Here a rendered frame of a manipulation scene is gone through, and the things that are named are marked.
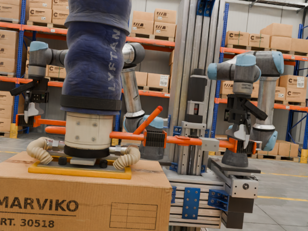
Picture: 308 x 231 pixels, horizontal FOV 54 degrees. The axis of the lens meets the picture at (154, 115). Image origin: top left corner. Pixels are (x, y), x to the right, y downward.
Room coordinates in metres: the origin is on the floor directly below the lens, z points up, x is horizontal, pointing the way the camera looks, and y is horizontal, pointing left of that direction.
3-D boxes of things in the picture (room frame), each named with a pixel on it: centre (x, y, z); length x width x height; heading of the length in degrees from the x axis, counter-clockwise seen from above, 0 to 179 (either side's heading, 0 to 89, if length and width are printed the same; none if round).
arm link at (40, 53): (1.36, 0.54, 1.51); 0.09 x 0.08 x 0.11; 134
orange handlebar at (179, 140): (1.27, 0.06, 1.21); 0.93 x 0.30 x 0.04; 96
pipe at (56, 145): (1.13, 0.24, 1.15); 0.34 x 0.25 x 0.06; 96
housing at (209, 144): (1.17, -0.22, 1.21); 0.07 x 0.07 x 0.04; 6
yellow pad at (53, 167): (1.03, 0.23, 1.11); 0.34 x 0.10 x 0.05; 96
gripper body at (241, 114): (1.19, -0.33, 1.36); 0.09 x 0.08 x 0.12; 96
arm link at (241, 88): (1.19, -0.34, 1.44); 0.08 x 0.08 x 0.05
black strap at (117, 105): (1.13, 0.24, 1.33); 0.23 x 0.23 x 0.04
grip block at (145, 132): (1.15, -0.01, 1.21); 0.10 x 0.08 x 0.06; 6
